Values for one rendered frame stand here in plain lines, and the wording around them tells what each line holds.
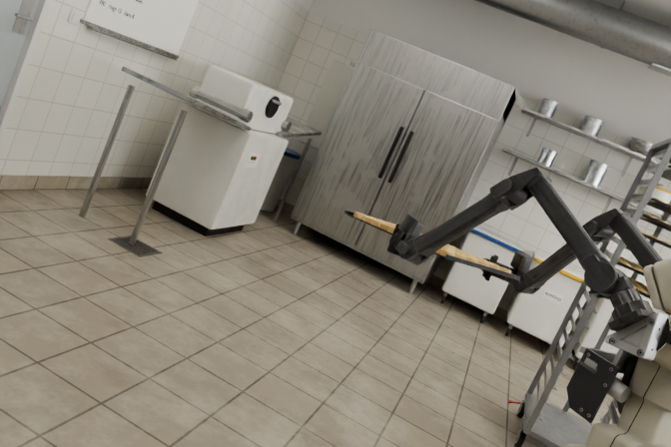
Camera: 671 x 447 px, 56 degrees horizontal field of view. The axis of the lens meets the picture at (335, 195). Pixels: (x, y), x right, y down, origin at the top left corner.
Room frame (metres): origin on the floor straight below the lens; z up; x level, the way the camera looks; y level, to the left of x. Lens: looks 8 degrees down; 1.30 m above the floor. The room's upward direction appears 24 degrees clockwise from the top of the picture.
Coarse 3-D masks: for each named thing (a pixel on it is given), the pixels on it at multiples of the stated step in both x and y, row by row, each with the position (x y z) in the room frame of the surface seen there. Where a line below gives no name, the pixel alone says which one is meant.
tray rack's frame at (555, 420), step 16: (656, 144) 3.63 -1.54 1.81; (640, 176) 3.76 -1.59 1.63; (624, 208) 3.76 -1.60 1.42; (608, 240) 3.76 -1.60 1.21; (576, 304) 3.76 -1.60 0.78; (608, 320) 3.73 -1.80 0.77; (560, 336) 3.76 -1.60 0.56; (544, 368) 3.76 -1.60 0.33; (528, 400) 3.63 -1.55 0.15; (528, 416) 3.37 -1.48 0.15; (544, 416) 3.48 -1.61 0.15; (560, 416) 3.60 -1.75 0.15; (608, 416) 3.64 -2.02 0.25; (544, 432) 3.23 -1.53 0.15; (560, 432) 3.34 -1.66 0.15; (576, 432) 3.45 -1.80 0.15
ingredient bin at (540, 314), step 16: (544, 256) 5.96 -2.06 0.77; (560, 272) 5.47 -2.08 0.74; (576, 272) 5.77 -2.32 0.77; (544, 288) 5.51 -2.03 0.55; (560, 288) 5.48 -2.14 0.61; (576, 288) 5.45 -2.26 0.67; (512, 304) 5.70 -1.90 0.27; (528, 304) 5.52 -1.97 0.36; (544, 304) 5.49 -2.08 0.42; (560, 304) 5.47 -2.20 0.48; (512, 320) 5.54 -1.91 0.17; (528, 320) 5.51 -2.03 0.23; (544, 320) 5.48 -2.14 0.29; (560, 320) 5.45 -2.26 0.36; (544, 336) 5.47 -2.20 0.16
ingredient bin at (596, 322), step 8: (600, 304) 5.42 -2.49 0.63; (608, 304) 5.38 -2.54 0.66; (592, 312) 5.59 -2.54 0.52; (600, 312) 5.39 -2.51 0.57; (608, 312) 5.37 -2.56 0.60; (592, 320) 5.42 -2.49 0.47; (600, 320) 5.38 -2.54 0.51; (584, 328) 5.58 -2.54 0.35; (592, 328) 5.39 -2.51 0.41; (600, 328) 5.37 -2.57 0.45; (584, 336) 5.42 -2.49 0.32; (592, 336) 5.38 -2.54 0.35; (576, 344) 5.57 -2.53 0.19; (584, 344) 5.39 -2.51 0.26; (592, 344) 5.37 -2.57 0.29; (608, 344) 5.34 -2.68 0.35; (576, 352) 5.41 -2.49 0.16; (616, 352) 5.32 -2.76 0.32; (616, 376) 5.31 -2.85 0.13
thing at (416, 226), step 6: (408, 216) 2.03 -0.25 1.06; (402, 222) 2.04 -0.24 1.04; (408, 222) 2.02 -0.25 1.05; (414, 222) 2.02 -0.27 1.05; (420, 222) 2.03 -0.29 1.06; (402, 228) 2.02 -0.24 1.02; (408, 228) 2.02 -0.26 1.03; (414, 228) 2.00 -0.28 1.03; (420, 228) 2.02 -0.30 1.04; (408, 234) 2.00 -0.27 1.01; (414, 234) 2.01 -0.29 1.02; (402, 240) 1.99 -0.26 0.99; (396, 246) 1.99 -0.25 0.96; (402, 246) 1.96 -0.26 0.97; (408, 246) 1.96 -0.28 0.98; (402, 252) 1.95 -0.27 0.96; (408, 252) 1.95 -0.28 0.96
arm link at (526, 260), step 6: (516, 252) 2.38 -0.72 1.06; (522, 252) 2.41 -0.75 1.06; (516, 258) 2.38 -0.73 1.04; (522, 258) 2.36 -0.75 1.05; (528, 258) 2.36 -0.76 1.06; (510, 264) 2.39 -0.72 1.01; (516, 264) 2.37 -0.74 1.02; (522, 264) 2.36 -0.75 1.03; (528, 264) 2.36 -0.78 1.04; (522, 270) 2.36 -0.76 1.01; (510, 282) 2.35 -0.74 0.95; (516, 282) 2.32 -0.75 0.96; (516, 288) 2.31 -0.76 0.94
